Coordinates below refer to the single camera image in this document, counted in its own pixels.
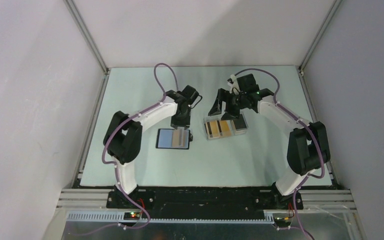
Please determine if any orange credit card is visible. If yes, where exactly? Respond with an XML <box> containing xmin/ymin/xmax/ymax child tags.
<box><xmin>171</xmin><ymin>129</ymin><xmax>190</xmax><ymax>149</ymax></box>
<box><xmin>204</xmin><ymin>120</ymin><xmax>233</xmax><ymax>140</ymax></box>

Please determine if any clear plastic card tray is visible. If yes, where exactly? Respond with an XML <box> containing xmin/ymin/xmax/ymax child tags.
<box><xmin>203</xmin><ymin>112</ymin><xmax>248</xmax><ymax>140</ymax></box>

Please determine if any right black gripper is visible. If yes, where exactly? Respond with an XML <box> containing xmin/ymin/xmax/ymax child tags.
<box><xmin>208</xmin><ymin>88</ymin><xmax>247</xmax><ymax>122</ymax></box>

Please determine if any left aluminium frame post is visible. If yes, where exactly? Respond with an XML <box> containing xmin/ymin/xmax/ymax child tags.
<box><xmin>62</xmin><ymin>0</ymin><xmax>110</xmax><ymax>74</ymax></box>

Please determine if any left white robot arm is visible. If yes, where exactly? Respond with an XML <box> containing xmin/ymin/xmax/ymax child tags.
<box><xmin>101</xmin><ymin>85</ymin><xmax>203</xmax><ymax>208</ymax></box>

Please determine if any black credit card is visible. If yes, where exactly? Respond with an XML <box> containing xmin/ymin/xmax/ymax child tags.
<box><xmin>231</xmin><ymin>116</ymin><xmax>248</xmax><ymax>133</ymax></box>

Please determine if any controller board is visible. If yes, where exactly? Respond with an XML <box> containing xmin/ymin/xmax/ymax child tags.
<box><xmin>123</xmin><ymin>211</ymin><xmax>142</xmax><ymax>221</ymax></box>
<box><xmin>273</xmin><ymin>216</ymin><xmax>293</xmax><ymax>231</ymax></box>

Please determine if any black card holder wallet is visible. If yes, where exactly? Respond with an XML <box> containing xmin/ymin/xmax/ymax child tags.
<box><xmin>155</xmin><ymin>128</ymin><xmax>193</xmax><ymax>150</ymax></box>

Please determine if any aluminium frame post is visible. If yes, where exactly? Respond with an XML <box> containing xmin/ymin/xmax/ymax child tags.
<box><xmin>298</xmin><ymin>0</ymin><xmax>343</xmax><ymax>73</ymax></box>
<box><xmin>62</xmin><ymin>0</ymin><xmax>110</xmax><ymax>74</ymax></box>

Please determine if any right aluminium frame post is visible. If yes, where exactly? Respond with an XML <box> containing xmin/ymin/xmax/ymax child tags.
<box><xmin>298</xmin><ymin>0</ymin><xmax>343</xmax><ymax>73</ymax></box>

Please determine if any left controller board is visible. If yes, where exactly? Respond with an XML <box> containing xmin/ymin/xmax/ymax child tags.
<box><xmin>123</xmin><ymin>211</ymin><xmax>142</xmax><ymax>221</ymax></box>

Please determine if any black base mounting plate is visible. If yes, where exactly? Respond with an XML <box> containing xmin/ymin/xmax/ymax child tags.
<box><xmin>106</xmin><ymin>185</ymin><xmax>304</xmax><ymax>221</ymax></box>

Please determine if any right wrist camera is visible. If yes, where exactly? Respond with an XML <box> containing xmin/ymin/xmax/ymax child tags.
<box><xmin>227</xmin><ymin>74</ymin><xmax>238</xmax><ymax>86</ymax></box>

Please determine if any right controller board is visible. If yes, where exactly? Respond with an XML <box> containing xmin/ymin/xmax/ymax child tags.
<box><xmin>273</xmin><ymin>216</ymin><xmax>293</xmax><ymax>231</ymax></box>

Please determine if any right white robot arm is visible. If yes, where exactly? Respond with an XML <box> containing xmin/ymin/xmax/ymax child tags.
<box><xmin>208</xmin><ymin>74</ymin><xmax>331</xmax><ymax>209</ymax></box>

